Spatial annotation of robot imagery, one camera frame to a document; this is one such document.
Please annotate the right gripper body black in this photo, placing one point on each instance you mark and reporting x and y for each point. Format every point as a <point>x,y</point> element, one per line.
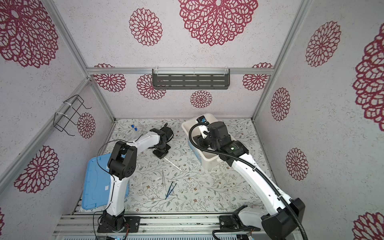
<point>208,142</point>

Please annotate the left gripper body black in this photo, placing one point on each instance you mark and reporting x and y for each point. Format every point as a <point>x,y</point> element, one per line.
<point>162,150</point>

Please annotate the white plastic bin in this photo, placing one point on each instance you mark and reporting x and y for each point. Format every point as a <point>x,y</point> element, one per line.
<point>207,160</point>

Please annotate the clear plastic tube rack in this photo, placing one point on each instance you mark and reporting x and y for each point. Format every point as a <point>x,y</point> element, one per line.
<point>138,136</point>

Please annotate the blue tweezers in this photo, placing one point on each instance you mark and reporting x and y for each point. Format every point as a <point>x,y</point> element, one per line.
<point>171,189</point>

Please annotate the blue plastic lid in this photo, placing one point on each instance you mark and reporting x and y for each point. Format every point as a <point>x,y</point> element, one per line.
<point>100,189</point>

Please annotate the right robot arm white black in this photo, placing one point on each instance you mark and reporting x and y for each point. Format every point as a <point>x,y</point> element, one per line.
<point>282,214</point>

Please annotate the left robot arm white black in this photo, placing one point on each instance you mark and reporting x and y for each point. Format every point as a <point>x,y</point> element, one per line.
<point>123,162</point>

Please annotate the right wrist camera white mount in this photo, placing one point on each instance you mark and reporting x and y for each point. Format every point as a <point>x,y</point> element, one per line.
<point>203,127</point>

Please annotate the dark grey wall shelf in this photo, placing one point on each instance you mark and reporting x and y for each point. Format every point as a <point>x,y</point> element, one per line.
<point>191,79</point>

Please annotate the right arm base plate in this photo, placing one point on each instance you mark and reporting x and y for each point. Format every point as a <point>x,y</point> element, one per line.
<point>232,223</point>

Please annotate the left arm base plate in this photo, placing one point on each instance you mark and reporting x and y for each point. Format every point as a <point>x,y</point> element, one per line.
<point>119,225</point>

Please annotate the black wire wall basket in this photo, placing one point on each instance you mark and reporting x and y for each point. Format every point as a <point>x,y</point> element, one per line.
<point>65,117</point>

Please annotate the aluminium rail base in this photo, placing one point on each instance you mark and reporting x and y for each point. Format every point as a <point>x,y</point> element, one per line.
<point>83,224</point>

